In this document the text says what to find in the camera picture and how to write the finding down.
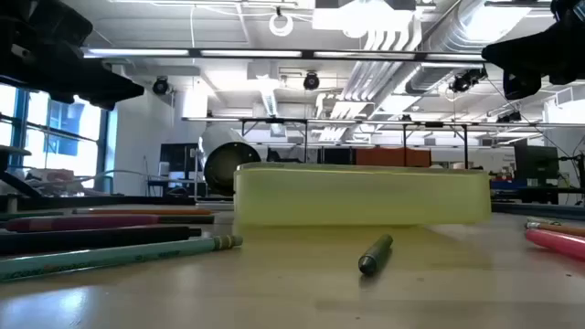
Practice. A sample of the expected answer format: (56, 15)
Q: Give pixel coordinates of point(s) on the dark green pencil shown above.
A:
(27, 215)
(187, 219)

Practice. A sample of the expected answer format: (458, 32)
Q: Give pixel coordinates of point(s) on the green marker pen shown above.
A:
(375, 256)

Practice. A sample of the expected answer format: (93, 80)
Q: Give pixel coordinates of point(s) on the magenta marker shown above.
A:
(82, 223)

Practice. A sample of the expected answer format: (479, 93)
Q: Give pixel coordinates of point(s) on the pink highlighter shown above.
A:
(562, 243)

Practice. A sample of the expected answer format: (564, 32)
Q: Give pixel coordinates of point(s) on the teal pencil with eraser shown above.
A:
(114, 258)

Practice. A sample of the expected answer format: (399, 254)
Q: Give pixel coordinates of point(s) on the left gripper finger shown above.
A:
(91, 87)

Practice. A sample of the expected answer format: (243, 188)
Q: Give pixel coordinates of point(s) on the silver ventilation duct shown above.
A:
(434, 77)

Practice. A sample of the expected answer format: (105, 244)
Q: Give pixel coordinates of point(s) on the yellow translucent supply box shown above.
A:
(361, 196)

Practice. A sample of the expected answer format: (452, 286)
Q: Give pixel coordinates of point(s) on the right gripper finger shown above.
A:
(525, 52)

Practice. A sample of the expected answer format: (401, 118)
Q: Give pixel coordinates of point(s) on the overhead light bar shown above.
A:
(251, 53)

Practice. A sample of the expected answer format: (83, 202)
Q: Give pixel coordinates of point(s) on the black pen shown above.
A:
(91, 238)

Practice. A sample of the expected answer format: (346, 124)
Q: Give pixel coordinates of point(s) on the tan wooden pencil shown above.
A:
(562, 228)

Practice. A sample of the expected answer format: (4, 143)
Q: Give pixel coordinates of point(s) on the black table edge rail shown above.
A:
(114, 201)

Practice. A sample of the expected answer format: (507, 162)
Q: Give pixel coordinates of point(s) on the black ceiling spotlight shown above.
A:
(311, 81)
(161, 85)
(464, 81)

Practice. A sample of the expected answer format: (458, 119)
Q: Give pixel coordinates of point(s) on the dark computer monitor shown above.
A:
(178, 160)
(537, 162)

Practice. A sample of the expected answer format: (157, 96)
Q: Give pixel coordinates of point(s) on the black metal rack frame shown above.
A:
(274, 120)

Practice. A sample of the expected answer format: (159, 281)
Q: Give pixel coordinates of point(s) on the orange partition panel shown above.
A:
(393, 156)

